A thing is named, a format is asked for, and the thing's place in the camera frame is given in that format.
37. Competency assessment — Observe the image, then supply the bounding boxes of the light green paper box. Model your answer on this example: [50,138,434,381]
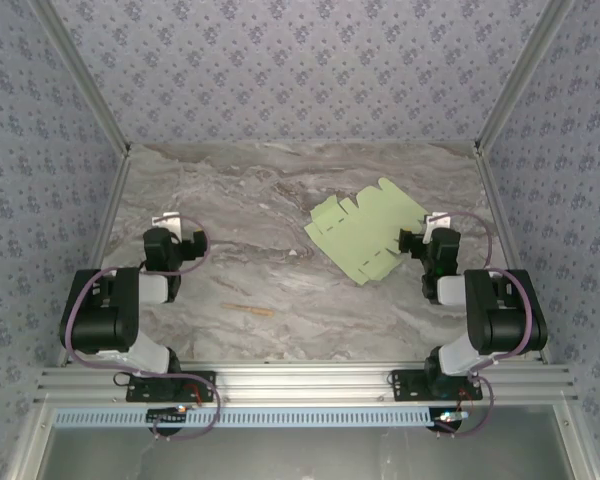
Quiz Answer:
[303,178,429,287]

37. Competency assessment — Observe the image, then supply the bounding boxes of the small wooden stick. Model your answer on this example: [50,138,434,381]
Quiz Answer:
[221,302,275,318]

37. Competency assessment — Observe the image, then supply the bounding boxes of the small black circuit board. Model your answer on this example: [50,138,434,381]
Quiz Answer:
[431,408,469,432]
[146,405,189,427]

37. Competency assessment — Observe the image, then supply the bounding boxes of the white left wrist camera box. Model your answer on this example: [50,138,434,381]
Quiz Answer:
[152,212,182,240]

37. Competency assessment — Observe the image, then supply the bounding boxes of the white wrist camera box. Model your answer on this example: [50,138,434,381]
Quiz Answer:
[152,212,182,240]
[423,211,454,240]

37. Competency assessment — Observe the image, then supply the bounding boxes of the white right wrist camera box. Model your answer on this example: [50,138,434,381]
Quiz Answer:
[423,211,454,240]

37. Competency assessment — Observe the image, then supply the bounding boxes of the aluminium table side rail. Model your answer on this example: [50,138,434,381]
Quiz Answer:
[474,144,552,365]
[57,149,132,367]

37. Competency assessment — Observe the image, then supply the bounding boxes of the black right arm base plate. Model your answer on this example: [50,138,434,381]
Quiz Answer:
[390,369,484,403]

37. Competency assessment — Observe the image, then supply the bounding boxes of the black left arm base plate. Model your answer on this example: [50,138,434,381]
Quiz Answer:
[125,370,217,403]

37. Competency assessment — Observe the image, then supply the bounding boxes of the aluminium mounting rail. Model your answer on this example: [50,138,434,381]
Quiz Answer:
[32,363,579,404]

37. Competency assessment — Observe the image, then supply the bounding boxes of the aluminium frame post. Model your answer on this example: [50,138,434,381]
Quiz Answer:
[473,0,576,156]
[29,0,132,156]

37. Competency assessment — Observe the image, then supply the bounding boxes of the light blue slotted cable duct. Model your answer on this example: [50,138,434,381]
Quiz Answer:
[52,406,432,429]

